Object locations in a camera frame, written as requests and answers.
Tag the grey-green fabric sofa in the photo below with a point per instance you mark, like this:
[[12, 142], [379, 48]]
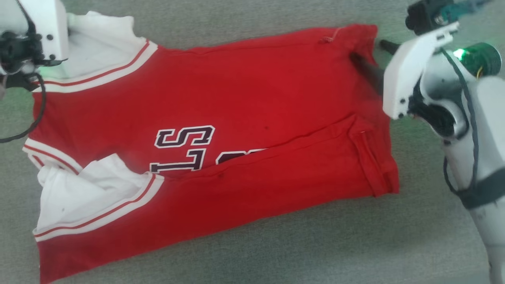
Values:
[[276, 244]]

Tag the teal right camera connector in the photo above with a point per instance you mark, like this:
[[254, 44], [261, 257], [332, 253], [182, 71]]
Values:
[[457, 8]]

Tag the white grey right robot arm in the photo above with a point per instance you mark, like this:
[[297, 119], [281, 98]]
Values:
[[485, 157]]

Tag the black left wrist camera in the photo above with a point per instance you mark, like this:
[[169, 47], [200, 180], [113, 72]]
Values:
[[17, 51]]

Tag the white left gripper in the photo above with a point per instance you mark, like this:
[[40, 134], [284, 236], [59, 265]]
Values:
[[43, 27]]

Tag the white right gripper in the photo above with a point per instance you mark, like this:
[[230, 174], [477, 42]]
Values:
[[406, 71]]

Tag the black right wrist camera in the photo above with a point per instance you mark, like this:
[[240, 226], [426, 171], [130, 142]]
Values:
[[424, 17]]

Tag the red and white basketball jersey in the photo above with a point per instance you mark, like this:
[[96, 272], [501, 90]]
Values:
[[236, 98]]

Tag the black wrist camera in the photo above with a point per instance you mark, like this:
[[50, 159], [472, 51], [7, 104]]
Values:
[[17, 51], [424, 17]]

